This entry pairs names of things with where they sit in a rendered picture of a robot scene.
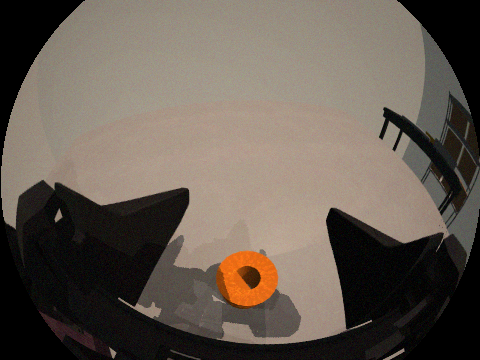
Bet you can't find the orange knob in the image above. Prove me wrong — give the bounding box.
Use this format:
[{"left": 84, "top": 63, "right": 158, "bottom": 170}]
[{"left": 216, "top": 251, "right": 279, "bottom": 309}]

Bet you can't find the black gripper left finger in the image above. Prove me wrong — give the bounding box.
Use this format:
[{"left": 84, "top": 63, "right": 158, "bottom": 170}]
[{"left": 55, "top": 183, "right": 189, "bottom": 307}]

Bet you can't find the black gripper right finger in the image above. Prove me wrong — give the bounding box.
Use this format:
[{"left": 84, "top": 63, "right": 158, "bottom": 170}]
[{"left": 325, "top": 208, "right": 444, "bottom": 329}]

